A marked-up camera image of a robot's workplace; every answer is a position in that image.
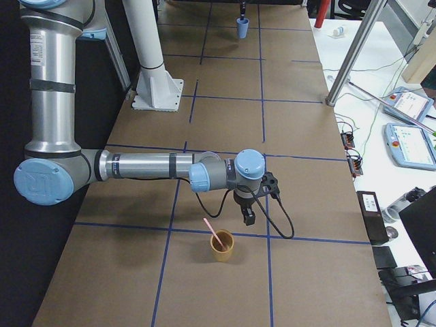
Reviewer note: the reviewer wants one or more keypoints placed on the left black cable connector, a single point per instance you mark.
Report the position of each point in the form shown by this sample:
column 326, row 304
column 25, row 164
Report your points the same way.
column 347, row 138

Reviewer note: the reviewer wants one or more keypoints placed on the white camera pole base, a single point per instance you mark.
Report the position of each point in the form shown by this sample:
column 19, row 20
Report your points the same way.
column 156, row 88

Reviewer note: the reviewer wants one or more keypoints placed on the grey aluminium frame post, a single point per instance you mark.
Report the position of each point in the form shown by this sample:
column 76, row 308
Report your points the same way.
column 374, row 10

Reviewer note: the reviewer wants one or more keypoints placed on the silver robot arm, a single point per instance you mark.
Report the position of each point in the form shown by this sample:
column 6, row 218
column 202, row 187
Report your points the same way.
column 61, row 158

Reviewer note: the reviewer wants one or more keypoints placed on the white tube on paper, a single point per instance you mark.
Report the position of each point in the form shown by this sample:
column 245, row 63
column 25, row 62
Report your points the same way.
column 339, row 32

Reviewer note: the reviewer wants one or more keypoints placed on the dark red cylinder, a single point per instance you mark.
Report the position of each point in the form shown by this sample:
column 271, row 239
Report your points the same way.
column 321, row 13

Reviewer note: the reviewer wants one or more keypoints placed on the far teach pendant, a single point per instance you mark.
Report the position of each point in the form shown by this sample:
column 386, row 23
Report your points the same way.
column 411, row 103

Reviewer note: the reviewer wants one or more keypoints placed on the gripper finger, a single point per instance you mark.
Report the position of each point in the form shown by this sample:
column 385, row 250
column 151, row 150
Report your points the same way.
column 242, row 9

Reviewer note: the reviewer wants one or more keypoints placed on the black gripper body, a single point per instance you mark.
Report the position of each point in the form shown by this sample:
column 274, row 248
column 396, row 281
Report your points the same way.
column 244, row 202

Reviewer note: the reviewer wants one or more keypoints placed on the pink chopstick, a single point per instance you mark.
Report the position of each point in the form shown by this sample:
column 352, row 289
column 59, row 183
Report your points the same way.
column 214, row 233

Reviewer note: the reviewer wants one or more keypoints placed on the black cable connector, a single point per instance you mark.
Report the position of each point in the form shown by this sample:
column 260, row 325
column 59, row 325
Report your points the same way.
column 355, row 165
column 347, row 138

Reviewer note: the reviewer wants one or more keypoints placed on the right black cable connector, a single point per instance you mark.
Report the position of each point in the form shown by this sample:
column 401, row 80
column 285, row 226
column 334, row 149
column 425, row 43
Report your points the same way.
column 355, row 165

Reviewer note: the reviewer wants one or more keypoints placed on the black box with label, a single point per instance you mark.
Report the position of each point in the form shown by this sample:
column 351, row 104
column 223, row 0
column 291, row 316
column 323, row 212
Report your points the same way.
column 372, row 218

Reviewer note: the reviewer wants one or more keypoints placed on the blue plastic cup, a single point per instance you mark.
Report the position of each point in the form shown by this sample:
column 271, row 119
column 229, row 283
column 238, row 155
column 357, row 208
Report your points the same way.
column 242, row 25

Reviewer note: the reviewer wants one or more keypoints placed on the tan cup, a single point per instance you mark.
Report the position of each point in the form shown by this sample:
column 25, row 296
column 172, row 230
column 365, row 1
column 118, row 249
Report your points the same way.
column 228, row 240

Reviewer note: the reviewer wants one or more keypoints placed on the teach pendant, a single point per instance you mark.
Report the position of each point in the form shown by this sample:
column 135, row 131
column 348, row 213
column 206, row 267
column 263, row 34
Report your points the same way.
column 409, row 146
column 411, row 103

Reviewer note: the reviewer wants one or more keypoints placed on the near teach pendant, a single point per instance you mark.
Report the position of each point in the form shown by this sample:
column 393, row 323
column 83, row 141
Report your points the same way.
column 409, row 146

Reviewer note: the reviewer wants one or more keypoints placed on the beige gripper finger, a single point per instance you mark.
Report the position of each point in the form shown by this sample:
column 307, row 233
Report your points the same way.
column 248, row 214

